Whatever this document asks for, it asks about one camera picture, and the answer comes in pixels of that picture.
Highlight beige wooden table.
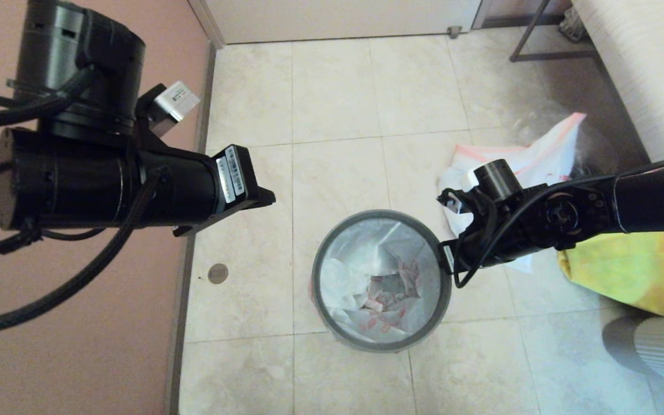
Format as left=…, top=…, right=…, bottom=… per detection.
left=571, top=0, right=664, bottom=163

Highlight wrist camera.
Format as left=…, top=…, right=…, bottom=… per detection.
left=136, top=81, right=201, bottom=138
left=437, top=187, right=474, bottom=215

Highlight grey baseboard strip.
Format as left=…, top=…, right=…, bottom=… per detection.
left=165, top=46, right=217, bottom=415

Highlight yellow fabric bag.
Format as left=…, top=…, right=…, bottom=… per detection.
left=557, top=231, right=664, bottom=316

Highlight grey bin rim ring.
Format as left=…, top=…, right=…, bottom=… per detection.
left=312, top=210, right=452, bottom=353

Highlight white door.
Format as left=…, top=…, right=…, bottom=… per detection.
left=202, top=0, right=482, bottom=46

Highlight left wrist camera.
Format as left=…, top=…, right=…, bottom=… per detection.
left=136, top=81, right=201, bottom=138

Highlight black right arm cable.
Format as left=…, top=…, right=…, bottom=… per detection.
left=442, top=153, right=664, bottom=289

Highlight small grey patterned item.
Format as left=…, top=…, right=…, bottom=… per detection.
left=560, top=7, right=587, bottom=42

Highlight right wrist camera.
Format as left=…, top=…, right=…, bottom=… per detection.
left=437, top=187, right=474, bottom=215

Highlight fresh white orange-printed bag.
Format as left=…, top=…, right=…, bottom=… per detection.
left=309, top=218, right=445, bottom=346

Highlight white bag pink rim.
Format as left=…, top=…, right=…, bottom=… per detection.
left=437, top=112, right=587, bottom=274

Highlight grey ribbed round object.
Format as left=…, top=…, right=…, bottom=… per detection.
left=602, top=314, right=664, bottom=388

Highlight clear plastic bag dark contents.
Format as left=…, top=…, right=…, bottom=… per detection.
left=511, top=107, right=618, bottom=179

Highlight dark metal furniture frame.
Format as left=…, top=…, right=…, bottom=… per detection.
left=510, top=0, right=603, bottom=63

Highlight white door frame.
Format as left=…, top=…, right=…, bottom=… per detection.
left=187, top=0, right=227, bottom=51

